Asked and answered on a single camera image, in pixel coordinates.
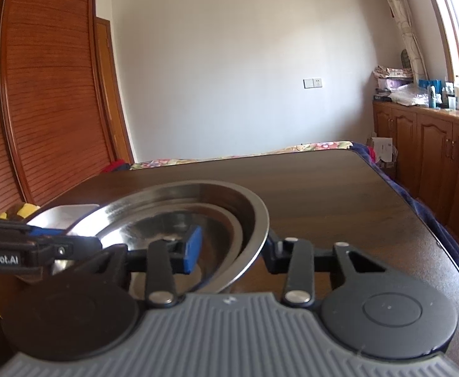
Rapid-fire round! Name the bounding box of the floral white square plate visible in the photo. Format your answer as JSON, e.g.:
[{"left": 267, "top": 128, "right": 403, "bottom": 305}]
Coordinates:
[{"left": 26, "top": 203, "right": 99, "bottom": 230}]

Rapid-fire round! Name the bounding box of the small steel bowl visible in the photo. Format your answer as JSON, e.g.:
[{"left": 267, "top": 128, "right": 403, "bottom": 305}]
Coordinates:
[{"left": 125, "top": 203, "right": 243, "bottom": 294}]

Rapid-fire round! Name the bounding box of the large steel bowl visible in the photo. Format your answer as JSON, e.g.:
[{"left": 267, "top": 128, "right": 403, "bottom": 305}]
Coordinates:
[{"left": 68, "top": 180, "right": 269, "bottom": 294}]

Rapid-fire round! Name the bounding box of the yellow plush toy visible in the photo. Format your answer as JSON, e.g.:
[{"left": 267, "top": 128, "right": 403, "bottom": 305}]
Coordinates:
[{"left": 0, "top": 203, "right": 40, "bottom": 221}]

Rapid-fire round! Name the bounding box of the red cloth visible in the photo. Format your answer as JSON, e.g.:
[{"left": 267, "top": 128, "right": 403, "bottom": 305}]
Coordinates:
[{"left": 101, "top": 159, "right": 131, "bottom": 174}]

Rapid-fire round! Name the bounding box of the floral bed quilt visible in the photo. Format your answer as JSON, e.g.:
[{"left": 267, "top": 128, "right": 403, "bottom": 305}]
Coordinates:
[{"left": 130, "top": 140, "right": 354, "bottom": 170}]

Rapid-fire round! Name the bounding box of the wooden slatted wardrobe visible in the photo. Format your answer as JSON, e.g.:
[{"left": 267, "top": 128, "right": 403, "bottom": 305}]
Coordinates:
[{"left": 0, "top": 0, "right": 133, "bottom": 213}]

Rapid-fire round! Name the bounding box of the white cardboard box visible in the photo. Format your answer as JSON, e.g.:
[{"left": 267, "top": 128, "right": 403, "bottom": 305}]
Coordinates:
[{"left": 367, "top": 136, "right": 394, "bottom": 163}]

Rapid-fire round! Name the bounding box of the wooden low cabinet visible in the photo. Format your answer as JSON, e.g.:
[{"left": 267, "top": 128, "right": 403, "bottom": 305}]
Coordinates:
[{"left": 373, "top": 101, "right": 459, "bottom": 243}]

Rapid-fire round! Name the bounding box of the stack of papers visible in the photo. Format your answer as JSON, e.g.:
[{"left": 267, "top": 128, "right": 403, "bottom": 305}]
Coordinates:
[{"left": 373, "top": 66, "right": 413, "bottom": 79}]

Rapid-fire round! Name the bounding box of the blue bottle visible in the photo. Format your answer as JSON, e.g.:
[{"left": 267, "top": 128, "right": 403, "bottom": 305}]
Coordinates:
[{"left": 428, "top": 84, "right": 436, "bottom": 109}]

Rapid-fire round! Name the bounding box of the patterned beige curtain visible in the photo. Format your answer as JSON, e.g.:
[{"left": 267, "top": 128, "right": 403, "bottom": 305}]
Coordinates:
[{"left": 387, "top": 0, "right": 428, "bottom": 84}]

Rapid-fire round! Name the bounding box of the white wall switch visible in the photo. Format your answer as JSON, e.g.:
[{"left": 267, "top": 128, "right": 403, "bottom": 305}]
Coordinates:
[{"left": 303, "top": 78, "right": 322, "bottom": 90}]

